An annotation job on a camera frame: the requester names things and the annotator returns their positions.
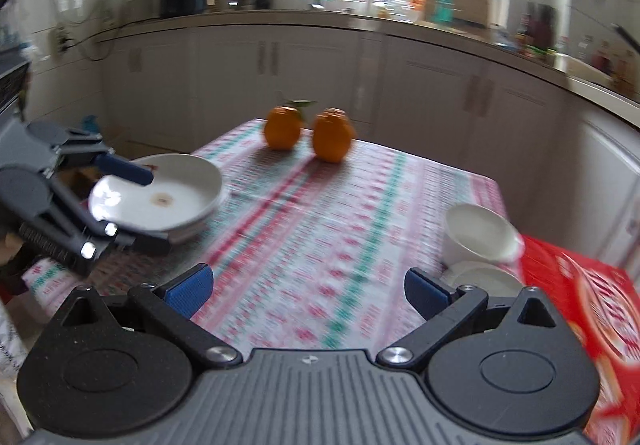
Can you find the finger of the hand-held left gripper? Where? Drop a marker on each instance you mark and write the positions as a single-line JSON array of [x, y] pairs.
[[125, 170], [140, 241]]

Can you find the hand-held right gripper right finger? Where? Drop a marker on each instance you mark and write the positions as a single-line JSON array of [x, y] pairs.
[[425, 292]]

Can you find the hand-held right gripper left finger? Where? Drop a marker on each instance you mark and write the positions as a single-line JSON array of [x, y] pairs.
[[192, 287]]

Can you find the white floral plate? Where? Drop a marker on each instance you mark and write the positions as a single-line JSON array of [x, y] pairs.
[[216, 206], [175, 195]]

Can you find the white pink-flower bowl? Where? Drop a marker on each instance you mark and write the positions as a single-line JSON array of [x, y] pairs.
[[477, 235], [482, 277]]

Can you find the blue thermos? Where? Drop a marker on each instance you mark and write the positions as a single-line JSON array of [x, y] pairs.
[[91, 124]]

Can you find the patterned tablecloth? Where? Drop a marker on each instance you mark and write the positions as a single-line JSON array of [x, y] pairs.
[[320, 225]]

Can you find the orange with leaf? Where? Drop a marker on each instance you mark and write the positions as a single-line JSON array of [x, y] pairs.
[[281, 131]]

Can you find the red gift box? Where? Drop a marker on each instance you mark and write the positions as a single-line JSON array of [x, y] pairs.
[[595, 305]]

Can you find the white kitchen cabinets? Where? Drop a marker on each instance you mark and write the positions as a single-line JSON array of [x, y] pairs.
[[425, 90]]

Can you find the beige kitchen countertop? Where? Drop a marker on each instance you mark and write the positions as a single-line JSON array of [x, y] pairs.
[[300, 18]]

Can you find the dark sauce bottle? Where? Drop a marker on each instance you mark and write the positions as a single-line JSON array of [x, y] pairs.
[[525, 35]]

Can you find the teal jar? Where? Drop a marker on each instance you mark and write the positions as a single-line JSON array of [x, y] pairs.
[[444, 7]]

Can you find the dark red knife block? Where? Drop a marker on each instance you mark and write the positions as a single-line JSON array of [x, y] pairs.
[[545, 30]]

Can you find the brown cardboard sheet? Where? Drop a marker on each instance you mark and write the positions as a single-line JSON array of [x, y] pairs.
[[470, 5]]

